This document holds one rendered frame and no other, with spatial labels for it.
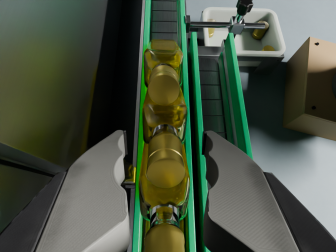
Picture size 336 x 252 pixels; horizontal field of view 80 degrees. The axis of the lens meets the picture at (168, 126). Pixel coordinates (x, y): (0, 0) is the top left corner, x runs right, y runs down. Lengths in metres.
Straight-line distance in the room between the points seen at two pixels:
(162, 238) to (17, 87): 0.17
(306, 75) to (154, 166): 0.53
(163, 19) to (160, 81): 0.40
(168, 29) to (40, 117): 0.42
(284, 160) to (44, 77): 0.56
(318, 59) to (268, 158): 0.29
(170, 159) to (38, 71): 0.15
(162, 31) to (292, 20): 0.52
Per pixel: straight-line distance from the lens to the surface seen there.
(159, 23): 0.58
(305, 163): 0.65
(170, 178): 0.18
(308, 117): 0.60
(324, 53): 0.70
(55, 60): 0.26
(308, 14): 0.99
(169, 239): 0.19
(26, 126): 0.21
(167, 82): 0.21
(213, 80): 0.48
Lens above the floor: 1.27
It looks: 68 degrees down
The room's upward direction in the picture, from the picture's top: 5 degrees clockwise
